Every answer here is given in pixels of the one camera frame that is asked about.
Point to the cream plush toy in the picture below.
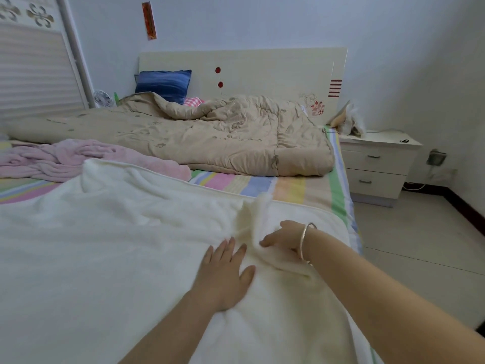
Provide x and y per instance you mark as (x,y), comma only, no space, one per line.
(348,119)

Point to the dark brown baseboard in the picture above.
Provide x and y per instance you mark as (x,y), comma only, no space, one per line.
(451,204)

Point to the person's right forearm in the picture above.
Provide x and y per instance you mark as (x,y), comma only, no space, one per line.
(394,299)

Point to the blue pillow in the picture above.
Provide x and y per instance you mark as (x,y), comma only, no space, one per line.
(163,85)

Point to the striped pastel bed sheet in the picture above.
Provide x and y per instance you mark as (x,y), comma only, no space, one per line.
(288,189)

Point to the person's left hand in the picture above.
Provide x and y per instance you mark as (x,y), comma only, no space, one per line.
(221,276)

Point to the black wall plug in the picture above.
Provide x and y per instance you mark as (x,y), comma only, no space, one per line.
(436,157)

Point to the white headboard with red dots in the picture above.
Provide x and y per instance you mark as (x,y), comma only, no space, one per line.
(273,72)

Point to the white nightstand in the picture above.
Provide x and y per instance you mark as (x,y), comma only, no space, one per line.
(379,166)

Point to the person's right hand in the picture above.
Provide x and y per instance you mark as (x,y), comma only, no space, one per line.
(286,237)

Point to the person's left forearm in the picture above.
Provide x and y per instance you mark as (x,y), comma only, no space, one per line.
(167,337)

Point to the pink patterned pillow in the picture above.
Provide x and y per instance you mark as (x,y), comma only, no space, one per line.
(194,102)

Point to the small white desk fan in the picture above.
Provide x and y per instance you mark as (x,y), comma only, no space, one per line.
(104,97)

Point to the red wall hanging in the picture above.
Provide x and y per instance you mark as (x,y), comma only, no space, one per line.
(149,20)

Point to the pink fleece blanket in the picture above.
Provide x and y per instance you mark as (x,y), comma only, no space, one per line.
(76,159)

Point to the cream fleece blanket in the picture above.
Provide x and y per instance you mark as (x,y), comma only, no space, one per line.
(114,261)

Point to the beige quilt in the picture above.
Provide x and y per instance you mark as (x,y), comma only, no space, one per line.
(227,132)

